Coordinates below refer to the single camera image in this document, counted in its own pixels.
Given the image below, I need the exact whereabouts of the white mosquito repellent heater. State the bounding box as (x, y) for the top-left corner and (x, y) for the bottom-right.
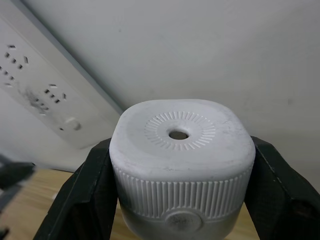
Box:
(109, 98), (257, 240)

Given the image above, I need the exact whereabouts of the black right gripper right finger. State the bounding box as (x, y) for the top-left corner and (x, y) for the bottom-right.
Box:
(243, 135), (320, 240)

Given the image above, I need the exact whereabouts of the black pointed right gripper left finger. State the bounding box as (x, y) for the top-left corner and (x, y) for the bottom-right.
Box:
(0, 154), (36, 213)

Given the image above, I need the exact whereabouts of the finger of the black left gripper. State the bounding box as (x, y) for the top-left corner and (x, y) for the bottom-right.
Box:
(33, 137), (120, 240)

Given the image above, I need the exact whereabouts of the white power strip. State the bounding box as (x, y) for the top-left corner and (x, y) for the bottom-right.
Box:
(0, 14), (120, 150)

